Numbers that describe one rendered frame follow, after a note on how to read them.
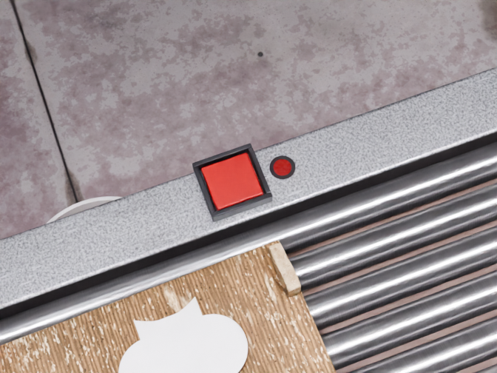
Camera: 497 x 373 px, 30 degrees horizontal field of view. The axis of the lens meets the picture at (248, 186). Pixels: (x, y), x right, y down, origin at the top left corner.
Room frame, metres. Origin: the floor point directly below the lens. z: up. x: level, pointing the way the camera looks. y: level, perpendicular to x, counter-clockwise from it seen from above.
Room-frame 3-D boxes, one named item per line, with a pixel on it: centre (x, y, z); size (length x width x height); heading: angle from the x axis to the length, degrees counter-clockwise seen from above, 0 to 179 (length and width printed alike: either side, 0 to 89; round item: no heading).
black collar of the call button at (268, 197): (0.46, 0.02, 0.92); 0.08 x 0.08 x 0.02; 16
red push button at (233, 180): (0.46, 0.02, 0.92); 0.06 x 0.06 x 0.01; 16
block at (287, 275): (0.34, -0.03, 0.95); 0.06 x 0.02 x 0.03; 17
